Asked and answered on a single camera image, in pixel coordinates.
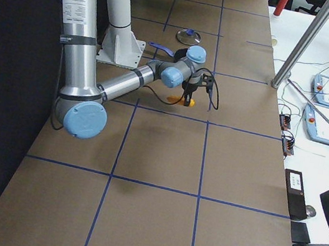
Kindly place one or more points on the yellow corn cob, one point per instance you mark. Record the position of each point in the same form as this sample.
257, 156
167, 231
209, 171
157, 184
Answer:
182, 102

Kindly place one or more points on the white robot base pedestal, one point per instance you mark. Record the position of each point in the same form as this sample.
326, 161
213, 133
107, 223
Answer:
120, 46

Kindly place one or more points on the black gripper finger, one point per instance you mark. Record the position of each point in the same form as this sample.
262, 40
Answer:
187, 99

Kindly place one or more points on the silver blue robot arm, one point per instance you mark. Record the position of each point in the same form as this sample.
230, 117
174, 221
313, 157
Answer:
90, 83

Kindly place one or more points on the aluminium frame post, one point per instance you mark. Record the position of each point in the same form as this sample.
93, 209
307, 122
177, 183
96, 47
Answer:
307, 37

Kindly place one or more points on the dark blue saucepan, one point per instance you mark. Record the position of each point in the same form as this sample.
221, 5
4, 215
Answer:
176, 55

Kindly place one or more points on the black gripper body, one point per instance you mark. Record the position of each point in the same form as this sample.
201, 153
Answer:
189, 87

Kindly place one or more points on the lower orange connector block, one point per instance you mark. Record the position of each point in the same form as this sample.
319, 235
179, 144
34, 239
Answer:
287, 145

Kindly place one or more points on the orange connector block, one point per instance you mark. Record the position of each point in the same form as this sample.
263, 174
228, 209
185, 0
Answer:
285, 120
287, 145

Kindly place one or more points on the glass pot lid blue knob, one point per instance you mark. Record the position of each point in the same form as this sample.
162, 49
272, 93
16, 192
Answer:
188, 37

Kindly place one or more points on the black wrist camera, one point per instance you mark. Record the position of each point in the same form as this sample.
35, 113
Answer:
207, 82

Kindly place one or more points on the upper orange connector block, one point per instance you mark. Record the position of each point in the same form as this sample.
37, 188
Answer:
285, 120

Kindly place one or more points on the black power supply box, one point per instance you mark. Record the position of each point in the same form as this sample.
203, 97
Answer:
295, 195

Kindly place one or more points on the red cylinder object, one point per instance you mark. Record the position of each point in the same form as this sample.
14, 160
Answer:
281, 4

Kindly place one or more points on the lower teach pendant tablet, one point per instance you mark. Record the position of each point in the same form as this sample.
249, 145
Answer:
316, 127

